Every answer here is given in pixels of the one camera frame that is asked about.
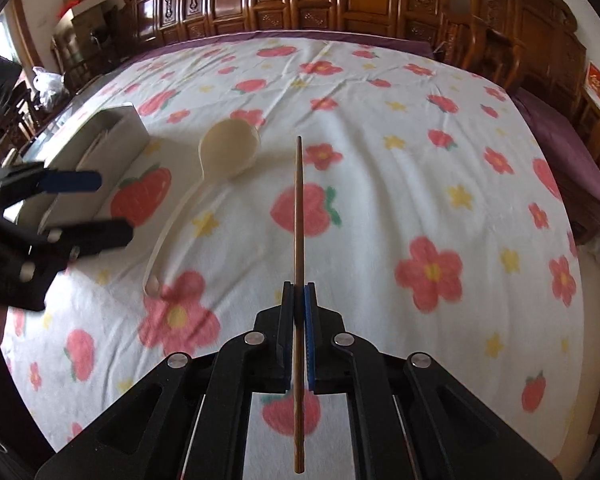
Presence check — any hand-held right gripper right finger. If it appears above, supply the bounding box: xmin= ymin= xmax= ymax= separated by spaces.
xmin=304 ymin=282 xmax=563 ymax=480

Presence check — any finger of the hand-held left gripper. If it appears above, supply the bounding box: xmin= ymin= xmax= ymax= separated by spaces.
xmin=0 ymin=217 xmax=134 ymax=267
xmin=0 ymin=161 xmax=104 ymax=211

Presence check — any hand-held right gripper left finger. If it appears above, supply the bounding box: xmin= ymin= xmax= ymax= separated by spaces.
xmin=35 ymin=281 xmax=297 ymax=480

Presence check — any grey metal utensil box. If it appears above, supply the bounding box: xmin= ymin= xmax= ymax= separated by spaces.
xmin=16 ymin=102 xmax=151 ymax=232

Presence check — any dark brown wooden chopstick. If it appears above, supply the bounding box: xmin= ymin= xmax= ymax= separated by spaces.
xmin=291 ymin=135 xmax=307 ymax=474

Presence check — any cream plastic ladle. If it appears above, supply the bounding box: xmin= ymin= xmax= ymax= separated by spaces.
xmin=143 ymin=119 xmax=262 ymax=297

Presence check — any white plastic bag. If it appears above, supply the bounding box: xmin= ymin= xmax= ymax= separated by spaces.
xmin=32 ymin=66 xmax=67 ymax=109

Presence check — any dark wooden chair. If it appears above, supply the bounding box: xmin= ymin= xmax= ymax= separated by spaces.
xmin=50 ymin=9 xmax=122 ymax=92

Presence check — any strawberry flower printed bedsheet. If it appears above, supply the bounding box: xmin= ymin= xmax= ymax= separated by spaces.
xmin=2 ymin=35 xmax=600 ymax=480

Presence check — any purple mattress pad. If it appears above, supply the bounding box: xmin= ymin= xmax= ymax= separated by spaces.
xmin=144 ymin=29 xmax=436 ymax=62

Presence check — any purple seat cushion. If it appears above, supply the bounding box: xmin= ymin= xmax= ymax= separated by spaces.
xmin=509 ymin=86 xmax=600 ymax=207

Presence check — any carved wooden sofa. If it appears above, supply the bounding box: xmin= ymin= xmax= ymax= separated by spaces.
xmin=444 ymin=0 xmax=600 ymax=171

